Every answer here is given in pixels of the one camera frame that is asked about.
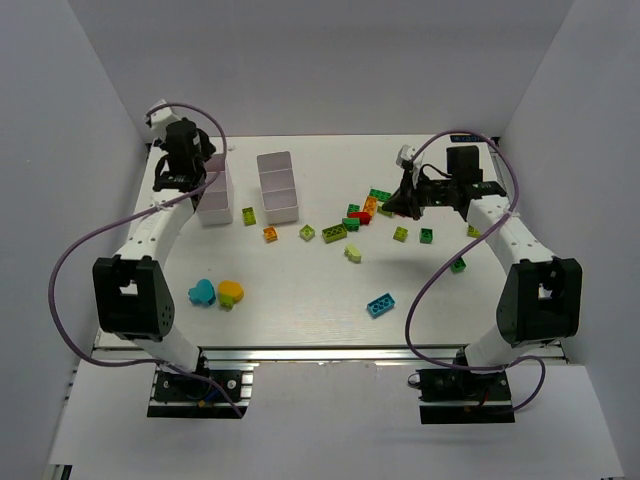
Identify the lime lego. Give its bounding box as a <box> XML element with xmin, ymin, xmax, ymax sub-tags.
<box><xmin>377</xmin><ymin>202</ymin><xmax>395</xmax><ymax>218</ymax></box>
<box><xmin>467</xmin><ymin>225</ymin><xmax>482</xmax><ymax>238</ymax></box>
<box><xmin>241</xmin><ymin>207</ymin><xmax>257</xmax><ymax>226</ymax></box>

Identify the red rounded lego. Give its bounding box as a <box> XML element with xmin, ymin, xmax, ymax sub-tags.
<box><xmin>347</xmin><ymin>211</ymin><xmax>371</xmax><ymax>225</ymax></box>

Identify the dark green lego brick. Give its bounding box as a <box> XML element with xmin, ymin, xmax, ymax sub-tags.
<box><xmin>342</xmin><ymin>217</ymin><xmax>360</xmax><ymax>232</ymax></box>

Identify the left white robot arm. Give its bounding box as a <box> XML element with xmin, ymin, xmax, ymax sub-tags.
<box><xmin>92</xmin><ymin>118</ymin><xmax>216</xmax><ymax>373</ymax></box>

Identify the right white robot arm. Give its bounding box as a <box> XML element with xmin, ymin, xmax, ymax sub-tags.
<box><xmin>383</xmin><ymin>145</ymin><xmax>582</xmax><ymax>373</ymax></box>

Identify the green lego brick top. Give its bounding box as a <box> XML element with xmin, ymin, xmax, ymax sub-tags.
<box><xmin>369</xmin><ymin>188</ymin><xmax>392</xmax><ymax>202</ymax></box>

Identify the lime lego brick right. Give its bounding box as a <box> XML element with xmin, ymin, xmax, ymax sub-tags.
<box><xmin>393</xmin><ymin>226</ymin><xmax>408</xmax><ymax>243</ymax></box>

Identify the orange 2x3 lego brick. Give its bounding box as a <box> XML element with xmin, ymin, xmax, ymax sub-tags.
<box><xmin>362</xmin><ymin>196</ymin><xmax>378</xmax><ymax>217</ymax></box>

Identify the green lego brick middle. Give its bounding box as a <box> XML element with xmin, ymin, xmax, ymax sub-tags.
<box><xmin>419</xmin><ymin>228</ymin><xmax>434</xmax><ymax>244</ymax></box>

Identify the left white divided container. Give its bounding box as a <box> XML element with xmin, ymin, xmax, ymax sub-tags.
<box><xmin>196</xmin><ymin>154</ymin><xmax>234</xmax><ymax>227</ymax></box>

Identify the white divided container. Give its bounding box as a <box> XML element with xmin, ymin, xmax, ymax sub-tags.
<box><xmin>196</xmin><ymin>154</ymin><xmax>234</xmax><ymax>227</ymax></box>
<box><xmin>257</xmin><ymin>151</ymin><xmax>299</xmax><ymax>225</ymax></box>

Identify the small green lego pile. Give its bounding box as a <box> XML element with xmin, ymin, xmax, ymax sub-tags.
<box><xmin>347</xmin><ymin>204</ymin><xmax>360</xmax><ymax>217</ymax></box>

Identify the pale green lego piece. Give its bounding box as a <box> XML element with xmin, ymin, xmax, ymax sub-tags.
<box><xmin>344</xmin><ymin>244</ymin><xmax>362</xmax><ymax>264</ymax></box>

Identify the lime 2x3 lego brick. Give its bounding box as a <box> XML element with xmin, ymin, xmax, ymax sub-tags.
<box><xmin>322</xmin><ymin>224</ymin><xmax>347</xmax><ymax>244</ymax></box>

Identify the green lego lower right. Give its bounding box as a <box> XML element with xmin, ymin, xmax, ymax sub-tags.
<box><xmin>450</xmin><ymin>257</ymin><xmax>466</xmax><ymax>274</ymax></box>

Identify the right white divided container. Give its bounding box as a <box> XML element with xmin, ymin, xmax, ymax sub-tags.
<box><xmin>257</xmin><ymin>151</ymin><xmax>299</xmax><ymax>225</ymax></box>

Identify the blue 2x3 lego brick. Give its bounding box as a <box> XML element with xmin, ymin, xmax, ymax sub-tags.
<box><xmin>366</xmin><ymin>293</ymin><xmax>395</xmax><ymax>318</ymax></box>

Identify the orange small lego brick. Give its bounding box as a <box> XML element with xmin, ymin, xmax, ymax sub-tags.
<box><xmin>263</xmin><ymin>226</ymin><xmax>278</xmax><ymax>243</ymax></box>

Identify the blue heart lego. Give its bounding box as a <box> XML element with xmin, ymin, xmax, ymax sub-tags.
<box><xmin>188</xmin><ymin>279</ymin><xmax>216</xmax><ymax>306</ymax></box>

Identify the yellow heart lego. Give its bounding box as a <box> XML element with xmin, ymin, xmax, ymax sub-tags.
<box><xmin>217</xmin><ymin>280</ymin><xmax>244</xmax><ymax>310</ymax></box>

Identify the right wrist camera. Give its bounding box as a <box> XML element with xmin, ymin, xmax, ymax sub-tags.
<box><xmin>395</xmin><ymin>144</ymin><xmax>416</xmax><ymax>171</ymax></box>

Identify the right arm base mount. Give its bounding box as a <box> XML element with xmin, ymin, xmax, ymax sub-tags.
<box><xmin>407</xmin><ymin>368</ymin><xmax>515</xmax><ymax>425</ymax></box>

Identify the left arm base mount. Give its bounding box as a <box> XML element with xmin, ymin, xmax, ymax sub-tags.
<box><xmin>146</xmin><ymin>355</ymin><xmax>256</xmax><ymax>420</ymax></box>

